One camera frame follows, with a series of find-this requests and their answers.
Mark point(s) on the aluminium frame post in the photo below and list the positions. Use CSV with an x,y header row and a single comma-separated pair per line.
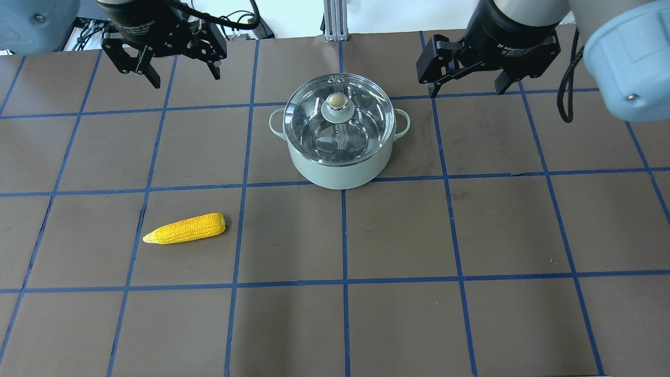
x,y
335,23

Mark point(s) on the glass pot lid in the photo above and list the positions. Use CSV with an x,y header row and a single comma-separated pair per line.
x,y
339,119

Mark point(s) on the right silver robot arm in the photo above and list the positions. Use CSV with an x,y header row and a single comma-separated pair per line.
x,y
623,44

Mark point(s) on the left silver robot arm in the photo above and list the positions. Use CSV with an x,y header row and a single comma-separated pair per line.
x,y
32,28

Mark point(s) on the yellow corn cob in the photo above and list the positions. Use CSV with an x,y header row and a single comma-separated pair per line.
x,y
186,230

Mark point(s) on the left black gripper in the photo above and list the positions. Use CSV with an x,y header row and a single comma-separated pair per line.
x,y
148,22

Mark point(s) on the pale green cooking pot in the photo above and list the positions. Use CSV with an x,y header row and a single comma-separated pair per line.
x,y
350,176

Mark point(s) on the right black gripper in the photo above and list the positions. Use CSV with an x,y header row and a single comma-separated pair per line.
x,y
506,32

